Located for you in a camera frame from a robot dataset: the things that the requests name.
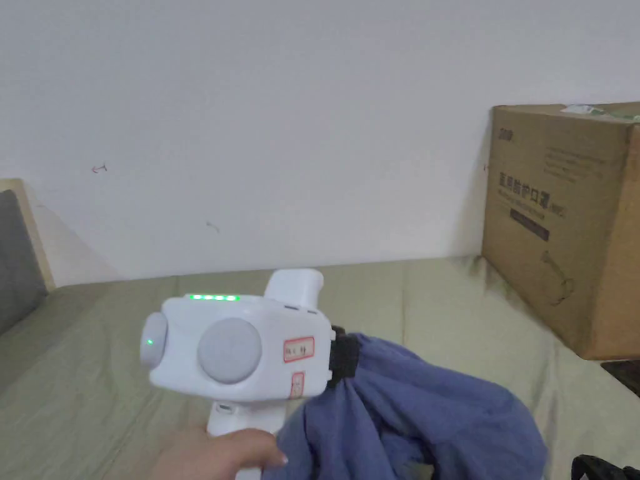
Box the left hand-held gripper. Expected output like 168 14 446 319
139 268 359 480

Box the blue garment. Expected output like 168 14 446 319
276 332 551 480

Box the person's left hand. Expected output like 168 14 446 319
149 427 291 480

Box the bed with pale green sheet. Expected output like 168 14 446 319
0 254 640 480

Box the wooden headboard with grey pad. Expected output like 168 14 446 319
0 177 57 337

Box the brown cardboard carton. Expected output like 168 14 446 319
480 101 640 361

